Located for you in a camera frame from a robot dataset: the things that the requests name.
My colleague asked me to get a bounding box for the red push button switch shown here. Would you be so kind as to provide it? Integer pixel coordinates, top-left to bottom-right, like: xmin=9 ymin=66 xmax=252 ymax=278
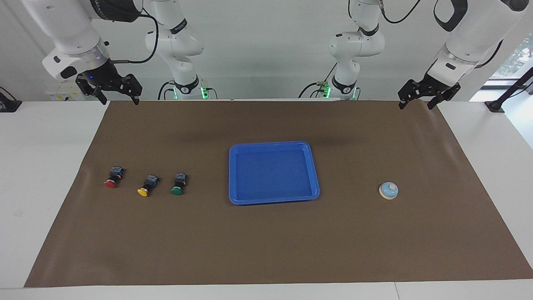
xmin=104 ymin=166 xmax=125 ymax=189

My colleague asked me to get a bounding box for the yellow push button switch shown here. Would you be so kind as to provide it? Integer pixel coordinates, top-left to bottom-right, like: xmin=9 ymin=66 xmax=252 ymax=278
xmin=137 ymin=174 xmax=160 ymax=198

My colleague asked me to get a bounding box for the light blue desk bell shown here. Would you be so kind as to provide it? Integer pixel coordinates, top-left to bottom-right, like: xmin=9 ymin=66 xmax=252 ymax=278
xmin=379 ymin=182 xmax=399 ymax=200

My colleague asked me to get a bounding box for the green push button switch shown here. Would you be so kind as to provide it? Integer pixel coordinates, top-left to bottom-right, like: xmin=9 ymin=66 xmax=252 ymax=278
xmin=170 ymin=172 xmax=188 ymax=196

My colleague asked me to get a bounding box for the blue plastic tray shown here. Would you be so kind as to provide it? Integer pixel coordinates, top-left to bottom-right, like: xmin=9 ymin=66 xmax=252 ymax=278
xmin=228 ymin=141 xmax=321 ymax=205

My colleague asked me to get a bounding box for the window with greenery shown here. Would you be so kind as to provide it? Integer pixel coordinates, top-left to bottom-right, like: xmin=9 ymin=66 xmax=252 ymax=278
xmin=491 ymin=35 xmax=533 ymax=80

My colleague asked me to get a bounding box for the black table clamp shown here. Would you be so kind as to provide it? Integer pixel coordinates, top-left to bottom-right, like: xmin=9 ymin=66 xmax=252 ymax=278
xmin=0 ymin=87 xmax=22 ymax=113

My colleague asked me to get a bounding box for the brown table mat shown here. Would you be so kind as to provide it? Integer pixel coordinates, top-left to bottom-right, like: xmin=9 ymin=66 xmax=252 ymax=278
xmin=24 ymin=100 xmax=533 ymax=288

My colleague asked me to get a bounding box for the black right base cable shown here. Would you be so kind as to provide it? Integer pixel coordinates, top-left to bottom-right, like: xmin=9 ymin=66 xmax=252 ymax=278
xmin=157 ymin=80 xmax=177 ymax=100

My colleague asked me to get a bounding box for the black base cable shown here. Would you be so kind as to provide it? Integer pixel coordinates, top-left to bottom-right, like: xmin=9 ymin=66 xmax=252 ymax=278
xmin=298 ymin=62 xmax=339 ymax=99
xmin=157 ymin=80 xmax=177 ymax=100

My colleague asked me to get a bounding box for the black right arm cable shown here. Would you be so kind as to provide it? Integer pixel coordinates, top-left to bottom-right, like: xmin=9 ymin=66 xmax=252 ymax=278
xmin=109 ymin=12 xmax=160 ymax=65

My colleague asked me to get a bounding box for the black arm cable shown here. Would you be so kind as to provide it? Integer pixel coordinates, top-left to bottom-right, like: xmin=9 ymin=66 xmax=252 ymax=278
xmin=378 ymin=0 xmax=422 ymax=25
xmin=109 ymin=12 xmax=160 ymax=65

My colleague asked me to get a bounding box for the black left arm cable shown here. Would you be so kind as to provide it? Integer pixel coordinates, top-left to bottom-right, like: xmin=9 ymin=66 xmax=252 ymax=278
xmin=378 ymin=0 xmax=422 ymax=25

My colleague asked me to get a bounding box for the black left base cable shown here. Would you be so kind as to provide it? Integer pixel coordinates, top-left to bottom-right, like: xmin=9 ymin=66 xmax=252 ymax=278
xmin=298 ymin=62 xmax=339 ymax=99

